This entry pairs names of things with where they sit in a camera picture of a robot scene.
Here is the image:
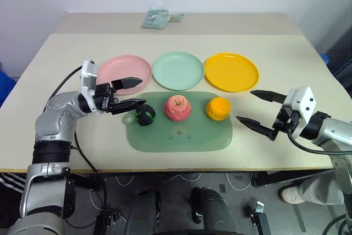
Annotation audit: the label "dark green small object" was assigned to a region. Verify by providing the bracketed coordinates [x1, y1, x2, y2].
[136, 105, 156, 127]

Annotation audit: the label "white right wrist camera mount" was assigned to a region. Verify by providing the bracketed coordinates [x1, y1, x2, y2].
[282, 86, 318, 140]

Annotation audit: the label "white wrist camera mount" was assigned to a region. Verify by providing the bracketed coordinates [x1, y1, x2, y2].
[282, 86, 318, 140]
[79, 59, 101, 115]

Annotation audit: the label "pale green plate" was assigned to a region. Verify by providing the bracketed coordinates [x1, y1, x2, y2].
[152, 51, 205, 91]

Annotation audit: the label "folded pale green cloth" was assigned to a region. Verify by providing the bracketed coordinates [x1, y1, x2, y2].
[141, 7, 185, 30]

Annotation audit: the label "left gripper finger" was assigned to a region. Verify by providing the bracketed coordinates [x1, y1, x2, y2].
[109, 98, 147, 116]
[111, 76, 144, 92]

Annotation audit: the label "black table leg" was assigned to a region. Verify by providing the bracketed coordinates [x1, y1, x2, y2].
[250, 201, 271, 235]

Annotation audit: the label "blue fabric object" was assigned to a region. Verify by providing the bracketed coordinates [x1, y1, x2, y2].
[0, 70, 17, 108]

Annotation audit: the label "green cutting mat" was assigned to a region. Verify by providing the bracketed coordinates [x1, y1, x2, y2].
[122, 91, 234, 152]

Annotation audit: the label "grey trouser leg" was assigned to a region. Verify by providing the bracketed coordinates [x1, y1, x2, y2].
[298, 173, 346, 206]

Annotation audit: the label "white shoe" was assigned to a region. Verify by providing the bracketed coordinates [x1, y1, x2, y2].
[278, 185, 303, 205]

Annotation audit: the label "yellow plate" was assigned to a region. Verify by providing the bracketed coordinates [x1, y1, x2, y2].
[203, 52, 260, 94]

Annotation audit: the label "red apple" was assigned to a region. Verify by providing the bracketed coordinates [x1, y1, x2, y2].
[164, 95, 192, 122]

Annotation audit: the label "orange fruit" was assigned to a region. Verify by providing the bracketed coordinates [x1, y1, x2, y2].
[205, 96, 232, 122]

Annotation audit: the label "dark rounded shape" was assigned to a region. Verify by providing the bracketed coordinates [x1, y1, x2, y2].
[125, 188, 162, 235]
[190, 187, 238, 235]

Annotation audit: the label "white floor cable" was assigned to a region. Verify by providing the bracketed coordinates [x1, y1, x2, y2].
[114, 174, 135, 188]
[225, 173, 252, 192]

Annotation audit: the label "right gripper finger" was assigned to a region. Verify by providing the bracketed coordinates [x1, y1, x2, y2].
[250, 89, 288, 104]
[235, 116, 278, 140]

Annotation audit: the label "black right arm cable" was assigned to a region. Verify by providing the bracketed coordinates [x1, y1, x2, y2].
[287, 129, 335, 155]

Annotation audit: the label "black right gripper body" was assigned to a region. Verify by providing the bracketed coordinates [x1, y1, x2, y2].
[270, 105, 303, 141]

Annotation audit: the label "dark woven-pattern object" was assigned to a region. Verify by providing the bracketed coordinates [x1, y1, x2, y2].
[326, 30, 352, 76]

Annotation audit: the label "pink plate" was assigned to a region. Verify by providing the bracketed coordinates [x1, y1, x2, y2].
[97, 54, 152, 96]

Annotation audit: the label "black table frame bar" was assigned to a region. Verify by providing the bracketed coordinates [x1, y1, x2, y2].
[251, 169, 335, 189]

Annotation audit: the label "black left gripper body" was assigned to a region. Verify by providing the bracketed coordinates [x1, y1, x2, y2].
[92, 81, 119, 115]

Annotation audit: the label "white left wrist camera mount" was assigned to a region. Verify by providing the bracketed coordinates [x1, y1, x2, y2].
[79, 59, 101, 115]

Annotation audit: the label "black white-striped trouser leg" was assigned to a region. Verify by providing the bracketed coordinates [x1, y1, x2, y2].
[0, 173, 28, 211]

